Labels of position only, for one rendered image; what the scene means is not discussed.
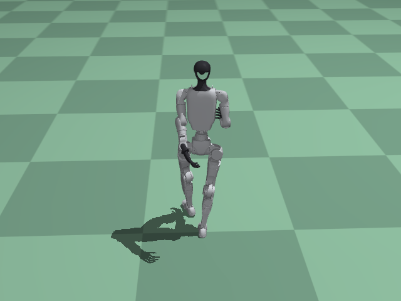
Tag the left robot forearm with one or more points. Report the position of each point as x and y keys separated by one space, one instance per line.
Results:
x=182 y=135

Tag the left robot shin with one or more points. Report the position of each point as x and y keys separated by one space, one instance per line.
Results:
x=187 y=189

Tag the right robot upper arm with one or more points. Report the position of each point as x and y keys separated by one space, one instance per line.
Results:
x=222 y=96

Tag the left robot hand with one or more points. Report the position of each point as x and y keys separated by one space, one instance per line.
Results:
x=186 y=155

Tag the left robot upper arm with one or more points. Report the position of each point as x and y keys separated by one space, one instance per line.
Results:
x=181 y=106

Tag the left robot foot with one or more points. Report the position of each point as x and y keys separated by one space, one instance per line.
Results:
x=190 y=210

